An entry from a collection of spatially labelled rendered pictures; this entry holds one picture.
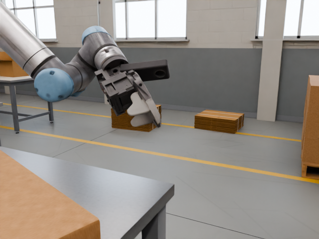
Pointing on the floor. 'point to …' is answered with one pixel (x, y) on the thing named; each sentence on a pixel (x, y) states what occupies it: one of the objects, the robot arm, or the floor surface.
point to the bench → (10, 81)
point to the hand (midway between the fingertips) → (159, 119)
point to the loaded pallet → (311, 129)
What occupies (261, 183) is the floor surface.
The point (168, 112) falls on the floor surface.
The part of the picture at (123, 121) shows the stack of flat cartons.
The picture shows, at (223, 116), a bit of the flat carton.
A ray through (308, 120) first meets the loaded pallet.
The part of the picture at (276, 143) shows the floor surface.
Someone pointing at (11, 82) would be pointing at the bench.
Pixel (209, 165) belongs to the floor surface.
